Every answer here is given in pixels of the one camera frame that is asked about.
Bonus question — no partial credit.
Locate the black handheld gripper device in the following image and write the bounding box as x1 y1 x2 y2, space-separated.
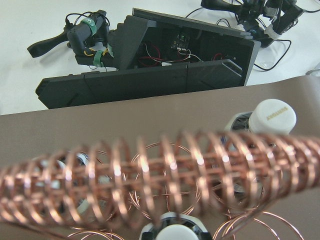
200 0 306 48

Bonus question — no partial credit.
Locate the copper wire bottle rack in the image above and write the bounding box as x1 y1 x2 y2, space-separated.
0 131 320 240

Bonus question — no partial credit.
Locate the black open electronics box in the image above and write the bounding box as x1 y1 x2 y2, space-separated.
35 8 261 109

